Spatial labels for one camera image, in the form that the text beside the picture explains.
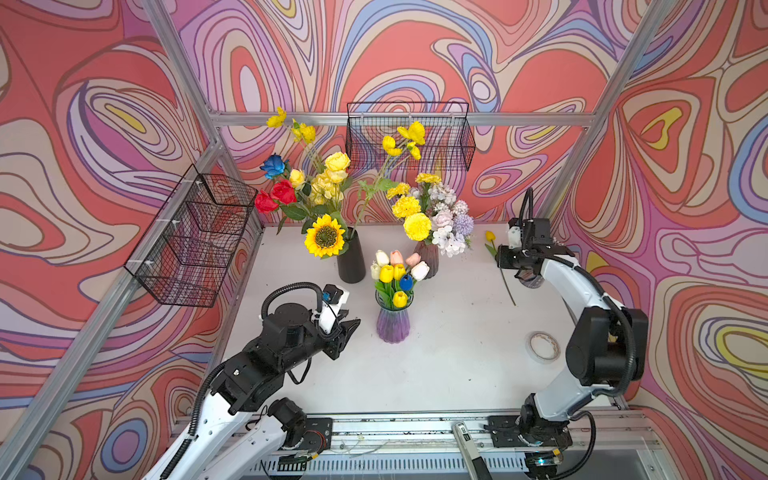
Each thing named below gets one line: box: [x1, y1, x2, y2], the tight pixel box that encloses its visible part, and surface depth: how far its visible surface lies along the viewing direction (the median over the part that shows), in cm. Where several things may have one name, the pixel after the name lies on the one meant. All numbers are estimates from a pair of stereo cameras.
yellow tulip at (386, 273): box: [379, 264, 394, 283], surface depth 70 cm
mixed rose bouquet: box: [254, 107, 353, 236], surface depth 74 cm
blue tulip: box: [400, 274, 415, 291], surface depth 68 cm
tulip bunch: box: [370, 249, 430, 309], surface depth 70 cm
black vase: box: [337, 226, 366, 284], surface depth 95 cm
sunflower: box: [304, 213, 346, 258], surface depth 66 cm
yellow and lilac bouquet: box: [359, 121, 474, 258], surface depth 80 cm
